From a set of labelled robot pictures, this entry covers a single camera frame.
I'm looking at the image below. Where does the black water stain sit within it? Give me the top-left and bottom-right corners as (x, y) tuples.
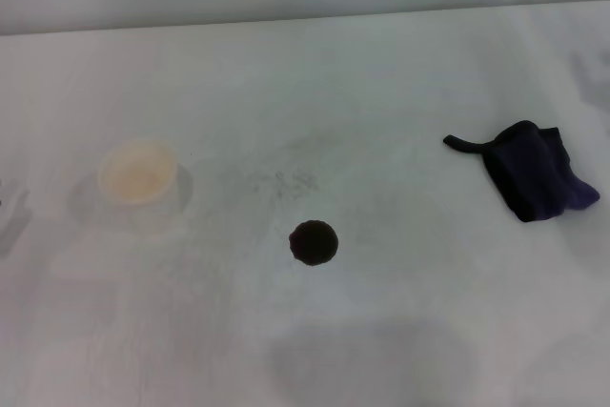
(288, 219), (340, 267)

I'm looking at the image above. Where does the white paper cup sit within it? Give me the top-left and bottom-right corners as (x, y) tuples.
(97, 138), (181, 237)

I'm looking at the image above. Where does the purple rag with black trim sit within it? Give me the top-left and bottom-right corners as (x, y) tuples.
(442, 119), (601, 224)

